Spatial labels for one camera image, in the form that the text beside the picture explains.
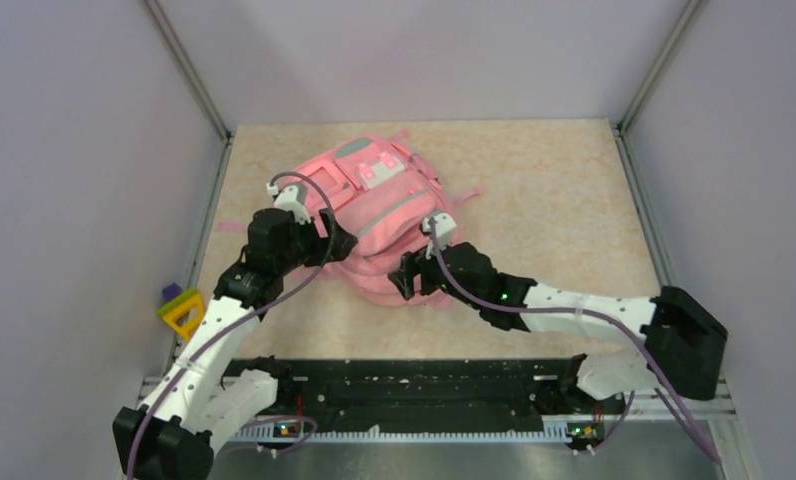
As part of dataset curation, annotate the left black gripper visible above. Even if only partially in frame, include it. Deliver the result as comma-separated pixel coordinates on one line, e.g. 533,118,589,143
275,206,357,274

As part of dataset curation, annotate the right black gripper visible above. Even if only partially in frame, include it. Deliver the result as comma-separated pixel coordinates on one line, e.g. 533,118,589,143
389,233,483,310

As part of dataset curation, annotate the pink student backpack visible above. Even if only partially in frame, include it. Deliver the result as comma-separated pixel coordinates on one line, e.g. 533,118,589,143
268,135,482,308

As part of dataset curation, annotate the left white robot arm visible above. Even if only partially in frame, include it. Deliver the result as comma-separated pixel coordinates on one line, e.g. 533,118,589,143
112,208,357,479

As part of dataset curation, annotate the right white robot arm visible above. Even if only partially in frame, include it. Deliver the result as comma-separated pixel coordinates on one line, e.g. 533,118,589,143
387,242,729,412

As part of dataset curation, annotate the purple block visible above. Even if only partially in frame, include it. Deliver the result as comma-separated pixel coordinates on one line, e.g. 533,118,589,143
161,283,183,303

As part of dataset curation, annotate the yellow triangle ruler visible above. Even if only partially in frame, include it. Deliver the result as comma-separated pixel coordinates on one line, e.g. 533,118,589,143
157,288,206,341

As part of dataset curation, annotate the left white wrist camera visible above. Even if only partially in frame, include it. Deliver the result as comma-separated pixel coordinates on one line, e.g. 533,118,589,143
266,182,312,225

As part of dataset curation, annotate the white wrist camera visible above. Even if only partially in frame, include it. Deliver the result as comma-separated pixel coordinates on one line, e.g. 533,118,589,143
266,182,312,225
421,211,457,259

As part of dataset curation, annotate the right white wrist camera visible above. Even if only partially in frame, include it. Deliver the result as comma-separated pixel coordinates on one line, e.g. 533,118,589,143
421,211,457,259

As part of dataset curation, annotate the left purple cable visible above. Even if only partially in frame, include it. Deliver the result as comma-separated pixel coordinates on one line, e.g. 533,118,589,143
126,172,338,480

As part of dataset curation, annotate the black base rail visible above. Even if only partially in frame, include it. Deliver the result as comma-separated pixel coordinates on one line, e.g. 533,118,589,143
222,357,625,434

